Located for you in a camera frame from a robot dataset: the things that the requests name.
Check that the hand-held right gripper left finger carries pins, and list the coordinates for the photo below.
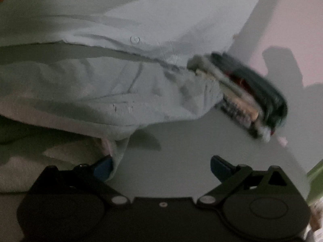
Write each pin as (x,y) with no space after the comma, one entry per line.
(103,169)

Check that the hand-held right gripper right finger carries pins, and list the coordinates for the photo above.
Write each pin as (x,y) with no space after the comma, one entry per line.
(219,168)

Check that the light blue garment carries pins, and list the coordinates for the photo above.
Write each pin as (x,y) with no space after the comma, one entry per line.
(88,93)

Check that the stack of folded clothes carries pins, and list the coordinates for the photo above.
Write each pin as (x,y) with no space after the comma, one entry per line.
(247,95)

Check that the green object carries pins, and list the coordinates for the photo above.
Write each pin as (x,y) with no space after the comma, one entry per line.
(316,176)

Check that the white buttoned pillow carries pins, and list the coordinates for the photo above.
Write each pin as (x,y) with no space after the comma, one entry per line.
(126,10)

